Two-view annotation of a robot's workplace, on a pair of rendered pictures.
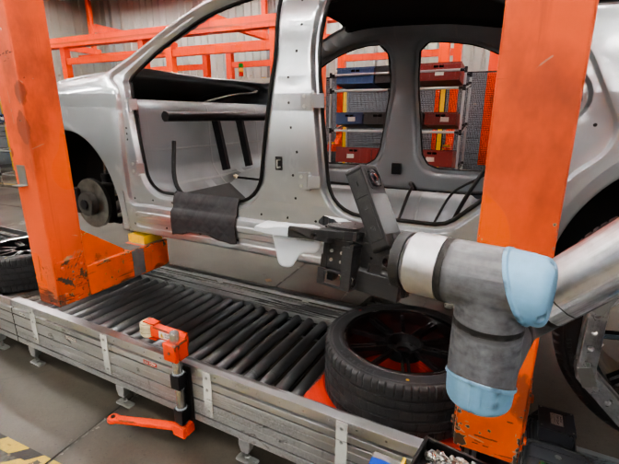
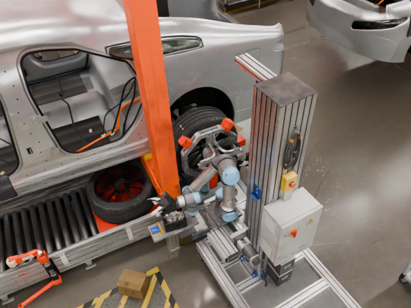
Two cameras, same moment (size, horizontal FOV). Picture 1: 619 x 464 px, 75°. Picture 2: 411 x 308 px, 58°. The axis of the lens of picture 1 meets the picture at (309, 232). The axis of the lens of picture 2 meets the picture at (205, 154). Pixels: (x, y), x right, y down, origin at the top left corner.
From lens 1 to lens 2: 2.19 m
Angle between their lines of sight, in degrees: 52
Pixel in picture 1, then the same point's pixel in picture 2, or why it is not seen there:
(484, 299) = (193, 203)
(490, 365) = (195, 209)
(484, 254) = (191, 197)
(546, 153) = (168, 139)
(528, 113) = (161, 133)
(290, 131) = (31, 135)
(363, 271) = (170, 208)
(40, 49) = not seen: outside the picture
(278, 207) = (37, 168)
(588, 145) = not seen: hidden behind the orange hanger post
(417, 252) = (181, 202)
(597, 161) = not seen: hidden behind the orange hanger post
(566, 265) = (196, 186)
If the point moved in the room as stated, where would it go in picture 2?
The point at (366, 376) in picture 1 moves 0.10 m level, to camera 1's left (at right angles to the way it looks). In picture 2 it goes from (125, 208) to (117, 215)
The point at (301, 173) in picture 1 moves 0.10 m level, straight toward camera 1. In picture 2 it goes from (46, 150) to (54, 154)
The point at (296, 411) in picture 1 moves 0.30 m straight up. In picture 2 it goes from (108, 236) to (101, 216)
